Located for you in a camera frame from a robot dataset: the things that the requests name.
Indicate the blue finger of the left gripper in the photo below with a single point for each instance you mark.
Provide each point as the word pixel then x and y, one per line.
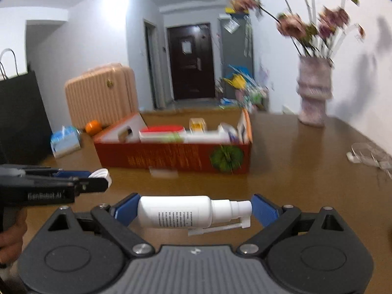
pixel 24 170
pixel 90 185

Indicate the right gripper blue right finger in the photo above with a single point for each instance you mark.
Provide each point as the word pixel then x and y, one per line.
pixel 278 223

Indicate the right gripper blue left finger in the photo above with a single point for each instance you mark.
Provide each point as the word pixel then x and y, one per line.
pixel 113 222

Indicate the white spray bottle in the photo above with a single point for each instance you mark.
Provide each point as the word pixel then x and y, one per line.
pixel 197 214

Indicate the red white lint brush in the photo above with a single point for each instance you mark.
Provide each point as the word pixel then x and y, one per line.
pixel 178 134

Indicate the beige power adapter cube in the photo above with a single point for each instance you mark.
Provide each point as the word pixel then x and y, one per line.
pixel 197 125

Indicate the white ridged bottle cap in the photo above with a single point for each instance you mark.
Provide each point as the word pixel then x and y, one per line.
pixel 103 174

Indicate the grey tape roll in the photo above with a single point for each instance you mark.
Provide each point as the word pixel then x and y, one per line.
pixel 229 132

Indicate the person left hand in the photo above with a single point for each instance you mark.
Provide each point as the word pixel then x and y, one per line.
pixel 12 239

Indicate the blue tissue pack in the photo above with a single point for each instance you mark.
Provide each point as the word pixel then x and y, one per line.
pixel 65 141

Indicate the orange fruit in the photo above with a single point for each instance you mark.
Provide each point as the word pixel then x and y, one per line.
pixel 92 128

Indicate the black paper bag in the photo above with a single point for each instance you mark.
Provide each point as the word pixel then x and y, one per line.
pixel 25 129

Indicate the pink ribbed suitcase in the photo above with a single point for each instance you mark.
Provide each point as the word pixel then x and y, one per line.
pixel 106 94

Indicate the red cardboard box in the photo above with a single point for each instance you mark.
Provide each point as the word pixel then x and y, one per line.
pixel 119 145

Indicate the pink textured vase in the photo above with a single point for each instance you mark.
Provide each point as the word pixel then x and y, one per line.
pixel 314 88

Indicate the yellow watering can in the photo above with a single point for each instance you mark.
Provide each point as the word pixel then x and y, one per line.
pixel 237 81

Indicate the dark brown door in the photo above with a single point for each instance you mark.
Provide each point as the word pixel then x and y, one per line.
pixel 191 61

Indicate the grey refrigerator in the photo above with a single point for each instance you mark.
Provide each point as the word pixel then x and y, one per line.
pixel 236 45

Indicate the yellow box on refrigerator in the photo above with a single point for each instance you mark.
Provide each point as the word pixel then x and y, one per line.
pixel 232 11

